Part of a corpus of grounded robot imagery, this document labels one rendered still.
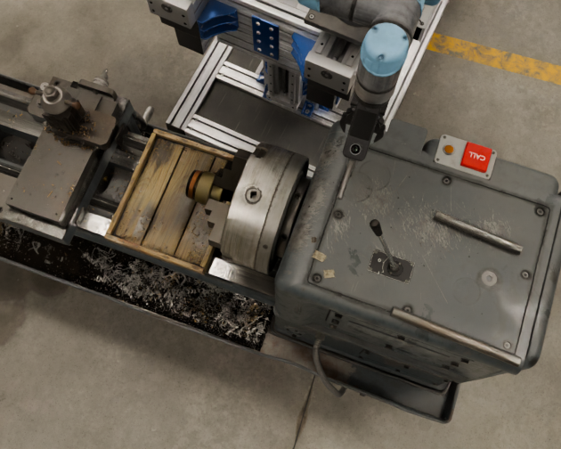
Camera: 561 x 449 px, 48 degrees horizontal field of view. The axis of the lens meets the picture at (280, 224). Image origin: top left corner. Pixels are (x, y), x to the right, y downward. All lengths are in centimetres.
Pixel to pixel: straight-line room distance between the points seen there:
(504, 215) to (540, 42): 195
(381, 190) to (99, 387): 162
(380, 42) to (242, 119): 165
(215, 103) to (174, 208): 98
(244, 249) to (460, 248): 49
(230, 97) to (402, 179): 140
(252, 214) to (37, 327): 154
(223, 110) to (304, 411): 128
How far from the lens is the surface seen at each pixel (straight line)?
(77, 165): 185
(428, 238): 143
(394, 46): 107
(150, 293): 209
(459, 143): 153
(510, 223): 149
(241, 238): 147
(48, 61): 325
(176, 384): 263
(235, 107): 271
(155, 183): 187
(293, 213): 148
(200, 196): 159
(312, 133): 265
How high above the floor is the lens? 259
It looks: 72 degrees down
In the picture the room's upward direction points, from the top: straight up
